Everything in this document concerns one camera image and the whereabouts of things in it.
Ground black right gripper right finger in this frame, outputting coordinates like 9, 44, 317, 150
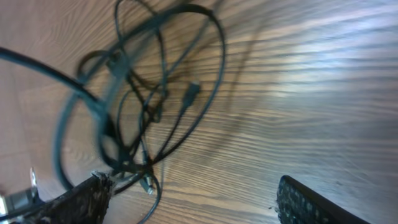
276, 175, 367, 224

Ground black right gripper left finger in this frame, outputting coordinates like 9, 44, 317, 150
18, 172, 113, 224

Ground thick black USB cable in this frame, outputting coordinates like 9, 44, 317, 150
0, 2, 226, 190

